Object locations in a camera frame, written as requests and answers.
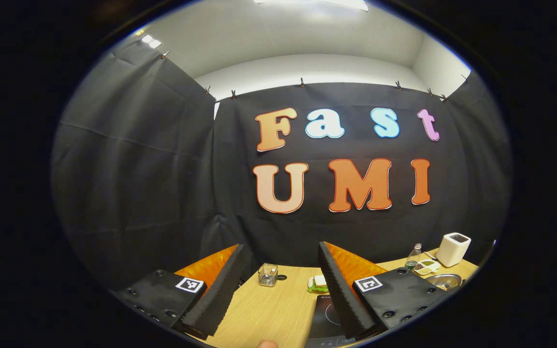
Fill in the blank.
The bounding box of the white toaster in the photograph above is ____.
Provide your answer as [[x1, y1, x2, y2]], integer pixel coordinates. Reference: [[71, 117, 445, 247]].
[[435, 232, 472, 268]]

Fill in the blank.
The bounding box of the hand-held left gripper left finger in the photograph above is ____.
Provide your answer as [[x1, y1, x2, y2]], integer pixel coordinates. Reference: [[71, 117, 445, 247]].
[[112, 244, 249, 340]]

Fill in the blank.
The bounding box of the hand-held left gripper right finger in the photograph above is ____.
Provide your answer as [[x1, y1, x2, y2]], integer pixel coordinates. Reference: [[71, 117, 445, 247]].
[[318, 241, 449, 340]]

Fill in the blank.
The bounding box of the white divided dish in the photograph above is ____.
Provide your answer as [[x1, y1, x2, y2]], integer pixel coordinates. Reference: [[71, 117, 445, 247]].
[[412, 259, 442, 276]]

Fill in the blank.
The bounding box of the sandwich with lettuce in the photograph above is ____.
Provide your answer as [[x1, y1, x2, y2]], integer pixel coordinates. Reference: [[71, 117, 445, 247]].
[[307, 275, 330, 294]]

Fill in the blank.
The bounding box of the stainless steel pot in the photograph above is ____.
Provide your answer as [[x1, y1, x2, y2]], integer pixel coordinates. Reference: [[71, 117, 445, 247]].
[[426, 273, 463, 292]]

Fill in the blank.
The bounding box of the clear plastic water bottle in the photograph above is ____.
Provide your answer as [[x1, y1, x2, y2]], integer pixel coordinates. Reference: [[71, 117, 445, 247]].
[[404, 243, 423, 270]]

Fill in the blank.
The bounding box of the row of small cloth clips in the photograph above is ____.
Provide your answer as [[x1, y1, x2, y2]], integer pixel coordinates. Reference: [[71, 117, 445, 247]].
[[160, 51, 470, 103]]

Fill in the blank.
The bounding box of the large ceiling light panel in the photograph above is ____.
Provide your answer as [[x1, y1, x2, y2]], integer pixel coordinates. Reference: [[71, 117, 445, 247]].
[[254, 0, 370, 12]]

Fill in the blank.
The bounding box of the black induction cooktop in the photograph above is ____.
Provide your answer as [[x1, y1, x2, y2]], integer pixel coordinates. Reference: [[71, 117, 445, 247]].
[[306, 295, 356, 347]]

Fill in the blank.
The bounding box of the small glass cup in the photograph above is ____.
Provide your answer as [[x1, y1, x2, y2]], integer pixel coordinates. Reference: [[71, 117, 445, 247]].
[[258, 263, 279, 288]]

